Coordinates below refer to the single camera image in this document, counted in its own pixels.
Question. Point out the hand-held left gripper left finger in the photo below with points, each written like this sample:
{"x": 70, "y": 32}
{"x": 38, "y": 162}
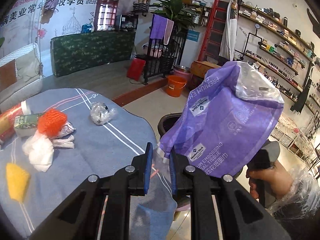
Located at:
{"x": 147, "y": 170}

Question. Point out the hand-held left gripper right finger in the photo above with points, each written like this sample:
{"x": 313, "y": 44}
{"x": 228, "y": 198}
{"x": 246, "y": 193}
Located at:
{"x": 172, "y": 175}

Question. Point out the purple tissue bag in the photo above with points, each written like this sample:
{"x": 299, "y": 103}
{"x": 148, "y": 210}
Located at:
{"x": 225, "y": 120}

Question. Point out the clear plastic wrapper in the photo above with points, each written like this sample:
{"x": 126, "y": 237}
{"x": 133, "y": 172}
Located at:
{"x": 101, "y": 113}

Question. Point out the white wrapper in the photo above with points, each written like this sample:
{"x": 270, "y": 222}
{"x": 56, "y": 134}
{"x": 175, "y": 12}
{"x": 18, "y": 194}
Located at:
{"x": 66, "y": 130}

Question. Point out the orange foam net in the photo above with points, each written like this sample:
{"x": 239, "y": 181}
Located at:
{"x": 51, "y": 122}

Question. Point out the white tissue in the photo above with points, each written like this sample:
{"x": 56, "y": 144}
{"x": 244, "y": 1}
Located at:
{"x": 40, "y": 152}

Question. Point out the yellow foam net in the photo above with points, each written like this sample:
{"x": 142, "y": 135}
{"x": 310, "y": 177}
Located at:
{"x": 17, "y": 182}

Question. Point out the person's right hand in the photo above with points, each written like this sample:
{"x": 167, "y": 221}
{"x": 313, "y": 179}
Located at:
{"x": 277, "y": 180}

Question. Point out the blue striped tablecloth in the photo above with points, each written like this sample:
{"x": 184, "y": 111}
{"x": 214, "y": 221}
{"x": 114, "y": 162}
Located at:
{"x": 100, "y": 142}

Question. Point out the orange bucket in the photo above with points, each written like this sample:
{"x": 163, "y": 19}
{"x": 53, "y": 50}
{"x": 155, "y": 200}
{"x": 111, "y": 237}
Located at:
{"x": 175, "y": 86}

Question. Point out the pink basin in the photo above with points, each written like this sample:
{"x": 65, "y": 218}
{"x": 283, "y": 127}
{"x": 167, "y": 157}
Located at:
{"x": 185, "y": 74}

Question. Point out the red container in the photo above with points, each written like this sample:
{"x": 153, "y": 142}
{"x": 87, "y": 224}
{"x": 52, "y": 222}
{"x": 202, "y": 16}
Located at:
{"x": 136, "y": 68}

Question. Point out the wooden box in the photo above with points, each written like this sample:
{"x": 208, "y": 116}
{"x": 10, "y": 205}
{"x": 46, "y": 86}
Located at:
{"x": 205, "y": 68}

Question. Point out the black metal rack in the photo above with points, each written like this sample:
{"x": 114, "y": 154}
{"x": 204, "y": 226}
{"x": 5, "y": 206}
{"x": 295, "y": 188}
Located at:
{"x": 152, "y": 62}

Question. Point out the metal basin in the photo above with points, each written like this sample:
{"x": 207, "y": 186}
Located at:
{"x": 181, "y": 67}

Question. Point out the white hanging cloth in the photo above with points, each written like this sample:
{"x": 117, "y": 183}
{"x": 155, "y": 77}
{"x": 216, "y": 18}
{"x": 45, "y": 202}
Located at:
{"x": 230, "y": 35}

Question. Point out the green carton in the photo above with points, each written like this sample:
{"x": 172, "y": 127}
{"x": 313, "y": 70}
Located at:
{"x": 26, "y": 125}

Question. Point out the green patterned counter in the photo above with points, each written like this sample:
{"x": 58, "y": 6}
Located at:
{"x": 92, "y": 51}

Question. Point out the red ladder shelf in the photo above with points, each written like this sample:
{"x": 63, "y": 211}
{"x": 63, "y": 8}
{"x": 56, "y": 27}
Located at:
{"x": 215, "y": 30}

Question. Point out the pink towel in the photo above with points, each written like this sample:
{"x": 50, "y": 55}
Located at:
{"x": 169, "y": 32}

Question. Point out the blue sign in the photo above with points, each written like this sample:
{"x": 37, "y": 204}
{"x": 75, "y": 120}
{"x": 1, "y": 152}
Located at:
{"x": 193, "y": 35}

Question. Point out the white wicker chair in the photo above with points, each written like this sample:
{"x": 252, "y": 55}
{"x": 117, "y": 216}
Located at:
{"x": 32, "y": 87}

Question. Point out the purple towel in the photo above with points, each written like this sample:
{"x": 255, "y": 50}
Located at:
{"x": 158, "y": 27}

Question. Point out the red cylinder can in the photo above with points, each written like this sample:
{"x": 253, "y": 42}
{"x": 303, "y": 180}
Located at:
{"x": 10, "y": 120}

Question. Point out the black display box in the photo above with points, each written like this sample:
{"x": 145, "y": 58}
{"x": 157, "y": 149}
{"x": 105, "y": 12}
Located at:
{"x": 127, "y": 23}

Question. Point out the blue bag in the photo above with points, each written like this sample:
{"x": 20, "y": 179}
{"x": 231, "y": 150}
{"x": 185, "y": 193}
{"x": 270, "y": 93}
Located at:
{"x": 86, "y": 28}

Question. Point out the white cushion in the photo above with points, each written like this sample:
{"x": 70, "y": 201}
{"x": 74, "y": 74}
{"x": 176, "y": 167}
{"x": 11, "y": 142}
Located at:
{"x": 27, "y": 66}

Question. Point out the potted green plant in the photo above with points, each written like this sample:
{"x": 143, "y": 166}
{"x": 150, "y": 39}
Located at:
{"x": 177, "y": 10}

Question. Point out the red telephone booth shelf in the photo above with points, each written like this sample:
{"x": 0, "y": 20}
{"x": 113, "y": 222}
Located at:
{"x": 107, "y": 7}

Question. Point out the brown cushion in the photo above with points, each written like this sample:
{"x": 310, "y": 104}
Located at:
{"x": 7, "y": 76}

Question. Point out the wall shelves of products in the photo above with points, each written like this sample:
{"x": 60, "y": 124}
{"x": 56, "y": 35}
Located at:
{"x": 280, "y": 45}

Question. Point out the wall poster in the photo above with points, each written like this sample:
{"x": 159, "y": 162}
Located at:
{"x": 75, "y": 10}

